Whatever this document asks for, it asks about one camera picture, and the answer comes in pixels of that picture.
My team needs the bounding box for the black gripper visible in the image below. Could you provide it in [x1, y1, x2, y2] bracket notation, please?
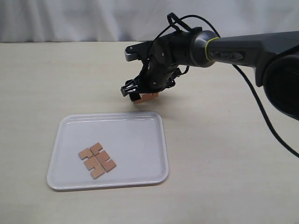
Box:
[121, 35, 181, 102]

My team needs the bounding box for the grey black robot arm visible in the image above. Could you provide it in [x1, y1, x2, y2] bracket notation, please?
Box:
[121, 27, 299, 119]

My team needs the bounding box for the white rectangular plastic tray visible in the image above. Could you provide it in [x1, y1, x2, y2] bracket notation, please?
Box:
[46, 112, 169, 191]

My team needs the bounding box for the white backdrop curtain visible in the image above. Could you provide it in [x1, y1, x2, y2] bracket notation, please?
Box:
[0, 0, 299, 42]

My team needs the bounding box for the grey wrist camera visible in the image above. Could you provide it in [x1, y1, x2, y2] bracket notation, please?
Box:
[124, 41, 153, 62]

